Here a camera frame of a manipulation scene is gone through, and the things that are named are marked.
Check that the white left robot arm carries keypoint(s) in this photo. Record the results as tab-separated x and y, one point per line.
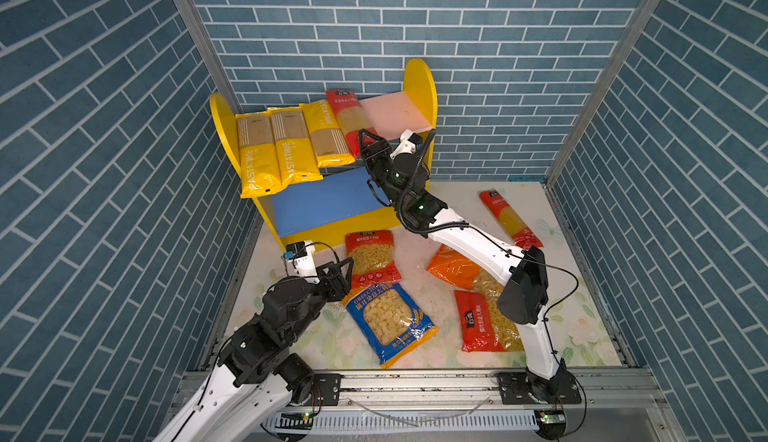
256	374

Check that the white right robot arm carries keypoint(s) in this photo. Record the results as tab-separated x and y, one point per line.
400	174

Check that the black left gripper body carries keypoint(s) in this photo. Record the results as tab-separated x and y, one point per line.
331	293

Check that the red fusilli bag lower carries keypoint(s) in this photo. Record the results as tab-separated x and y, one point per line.
483	327

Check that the yellow shelf with coloured boards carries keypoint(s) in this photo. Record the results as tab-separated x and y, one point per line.
342	201

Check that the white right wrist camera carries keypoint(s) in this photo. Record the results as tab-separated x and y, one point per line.
410	142

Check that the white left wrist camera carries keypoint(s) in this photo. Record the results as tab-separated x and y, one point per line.
298	260

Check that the red macaroni bag upper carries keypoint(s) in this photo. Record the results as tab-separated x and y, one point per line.
373	258

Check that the floral table mat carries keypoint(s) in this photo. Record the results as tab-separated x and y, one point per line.
334	341

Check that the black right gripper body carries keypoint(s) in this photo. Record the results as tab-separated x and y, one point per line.
381	166

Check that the blue shell pasta bag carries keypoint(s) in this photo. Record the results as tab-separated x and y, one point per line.
390	319

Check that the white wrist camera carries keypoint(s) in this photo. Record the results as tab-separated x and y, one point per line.
298	260
410	142

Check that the red labelled spaghetti bag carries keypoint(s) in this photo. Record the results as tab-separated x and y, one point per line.
350	116

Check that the metal base rail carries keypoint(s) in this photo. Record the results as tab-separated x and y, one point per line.
578	404

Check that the orange macaroni bag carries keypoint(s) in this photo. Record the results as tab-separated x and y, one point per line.
454	268

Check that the yellow Pastatime spaghetti bag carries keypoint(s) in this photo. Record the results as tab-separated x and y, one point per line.
260	172
295	153

